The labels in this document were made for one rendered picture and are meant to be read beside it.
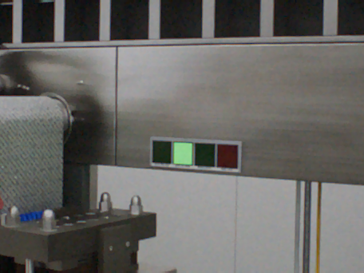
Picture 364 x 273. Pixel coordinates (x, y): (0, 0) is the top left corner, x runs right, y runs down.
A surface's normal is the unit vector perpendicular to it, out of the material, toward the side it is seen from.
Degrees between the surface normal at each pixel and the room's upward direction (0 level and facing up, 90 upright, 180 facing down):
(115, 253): 90
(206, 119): 90
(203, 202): 90
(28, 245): 90
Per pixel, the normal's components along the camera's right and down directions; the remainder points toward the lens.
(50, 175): 0.84, 0.04
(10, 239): -0.54, 0.04
